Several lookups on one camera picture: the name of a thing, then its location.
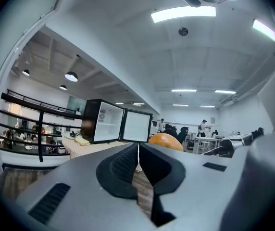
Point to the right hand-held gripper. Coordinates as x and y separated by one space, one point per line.
241 139

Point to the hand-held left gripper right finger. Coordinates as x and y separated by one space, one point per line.
200 189

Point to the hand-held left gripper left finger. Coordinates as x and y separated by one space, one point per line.
84 189

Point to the orange fruit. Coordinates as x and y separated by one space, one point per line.
165 140

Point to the white table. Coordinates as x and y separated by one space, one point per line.
206 141

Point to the black office chair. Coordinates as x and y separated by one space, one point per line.
182 133

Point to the yellow cloth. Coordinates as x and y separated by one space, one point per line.
82 141

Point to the ceiling light panel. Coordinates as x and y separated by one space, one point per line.
183 14
263 29
183 90
224 91

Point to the white ceiling pipes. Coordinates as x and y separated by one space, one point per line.
248 85

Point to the black pendant lamp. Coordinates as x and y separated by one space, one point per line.
63 87
26 72
71 76

